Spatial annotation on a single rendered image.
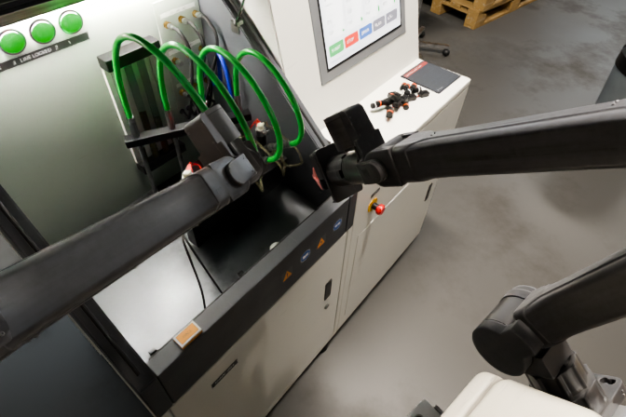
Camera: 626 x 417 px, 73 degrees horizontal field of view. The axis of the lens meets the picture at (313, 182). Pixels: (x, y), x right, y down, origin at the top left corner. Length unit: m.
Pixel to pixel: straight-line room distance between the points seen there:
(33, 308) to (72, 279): 0.04
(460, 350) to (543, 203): 1.11
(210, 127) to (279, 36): 0.54
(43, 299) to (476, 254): 2.15
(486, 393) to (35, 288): 0.45
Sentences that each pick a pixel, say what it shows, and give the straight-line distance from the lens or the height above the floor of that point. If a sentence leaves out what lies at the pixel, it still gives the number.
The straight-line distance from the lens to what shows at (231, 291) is 0.98.
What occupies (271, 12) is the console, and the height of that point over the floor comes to 1.35.
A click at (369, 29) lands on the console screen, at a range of 1.42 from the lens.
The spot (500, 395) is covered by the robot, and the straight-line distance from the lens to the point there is 0.53.
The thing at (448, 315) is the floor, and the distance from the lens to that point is 2.13.
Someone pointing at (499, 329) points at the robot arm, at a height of 1.27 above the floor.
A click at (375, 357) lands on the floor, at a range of 1.96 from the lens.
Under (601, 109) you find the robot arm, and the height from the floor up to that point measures 1.58.
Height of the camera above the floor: 1.79
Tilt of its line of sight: 46 degrees down
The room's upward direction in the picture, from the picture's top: 2 degrees clockwise
